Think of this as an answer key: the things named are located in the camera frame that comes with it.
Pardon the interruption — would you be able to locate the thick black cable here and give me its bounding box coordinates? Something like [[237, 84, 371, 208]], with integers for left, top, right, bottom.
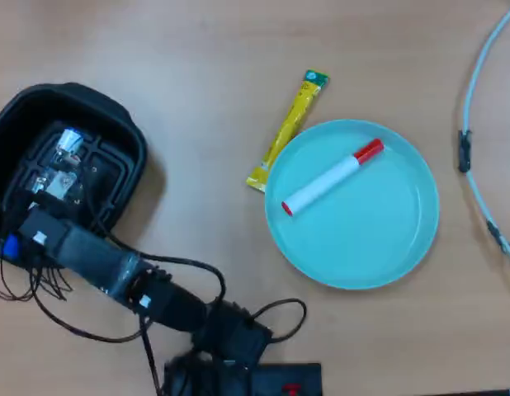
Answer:
[[87, 193, 308, 396]]

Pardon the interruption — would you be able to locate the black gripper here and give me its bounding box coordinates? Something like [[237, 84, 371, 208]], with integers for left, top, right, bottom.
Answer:
[[17, 169, 86, 259]]

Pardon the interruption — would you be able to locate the black plastic bowl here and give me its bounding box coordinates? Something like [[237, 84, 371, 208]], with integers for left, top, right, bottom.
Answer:
[[0, 82, 149, 248]]

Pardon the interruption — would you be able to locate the small blue plastic part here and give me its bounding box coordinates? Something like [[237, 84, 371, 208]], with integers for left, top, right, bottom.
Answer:
[[2, 234, 19, 261]]

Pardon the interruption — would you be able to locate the black cable clip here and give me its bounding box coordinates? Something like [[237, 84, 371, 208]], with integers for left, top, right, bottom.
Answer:
[[485, 219, 510, 256], [457, 129, 473, 173]]

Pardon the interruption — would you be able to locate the teal round plate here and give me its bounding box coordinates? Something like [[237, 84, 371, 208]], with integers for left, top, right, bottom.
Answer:
[[263, 119, 441, 290]]

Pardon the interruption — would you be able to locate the yellow sachet packet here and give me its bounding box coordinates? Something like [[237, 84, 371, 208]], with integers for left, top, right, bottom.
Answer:
[[245, 68, 332, 194]]

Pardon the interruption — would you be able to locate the thin brown wire bundle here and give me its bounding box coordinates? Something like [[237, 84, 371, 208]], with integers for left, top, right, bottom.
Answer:
[[0, 247, 157, 344]]

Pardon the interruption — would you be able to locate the black base clamp plate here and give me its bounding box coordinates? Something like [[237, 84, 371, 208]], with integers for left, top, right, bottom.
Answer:
[[250, 361, 323, 396]]

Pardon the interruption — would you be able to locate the red capped white marker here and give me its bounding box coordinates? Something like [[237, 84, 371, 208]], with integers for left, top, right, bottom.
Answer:
[[281, 138, 385, 217]]

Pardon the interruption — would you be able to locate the white cable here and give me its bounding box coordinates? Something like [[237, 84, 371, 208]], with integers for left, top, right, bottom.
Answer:
[[460, 0, 510, 266]]

